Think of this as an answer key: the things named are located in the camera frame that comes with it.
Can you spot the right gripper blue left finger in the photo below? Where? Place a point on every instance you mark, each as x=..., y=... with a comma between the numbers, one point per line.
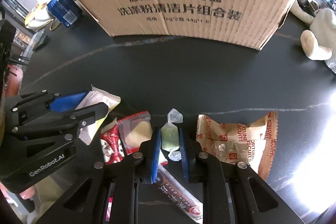
x=155, y=149

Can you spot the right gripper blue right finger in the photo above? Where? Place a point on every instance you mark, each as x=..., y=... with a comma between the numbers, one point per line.
x=184, y=155

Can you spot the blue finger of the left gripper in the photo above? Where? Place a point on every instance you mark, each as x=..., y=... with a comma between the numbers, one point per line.
x=73, y=120
x=64, y=103

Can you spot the green candy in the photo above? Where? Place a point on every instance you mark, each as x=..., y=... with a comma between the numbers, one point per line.
x=170, y=135

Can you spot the white snack packet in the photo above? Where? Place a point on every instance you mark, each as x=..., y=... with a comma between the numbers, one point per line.
x=96, y=95

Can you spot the red heart snack packet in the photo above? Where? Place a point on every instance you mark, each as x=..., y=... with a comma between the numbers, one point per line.
x=111, y=143

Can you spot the clear red-edged snack packet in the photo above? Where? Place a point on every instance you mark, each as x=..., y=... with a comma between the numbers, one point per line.
x=134, y=130

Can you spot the long rice cracker packet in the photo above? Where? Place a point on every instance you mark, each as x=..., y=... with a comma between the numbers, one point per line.
x=179, y=195

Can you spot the brown fortune biscuit packet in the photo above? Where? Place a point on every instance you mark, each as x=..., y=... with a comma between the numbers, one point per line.
x=254, y=143

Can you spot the white shell snack tray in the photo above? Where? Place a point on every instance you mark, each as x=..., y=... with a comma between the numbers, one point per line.
x=39, y=17

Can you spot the blue soda can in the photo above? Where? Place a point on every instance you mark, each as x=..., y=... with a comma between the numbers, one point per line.
x=66, y=11

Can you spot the white plush toy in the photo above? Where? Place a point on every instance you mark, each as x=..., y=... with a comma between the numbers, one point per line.
x=318, y=42

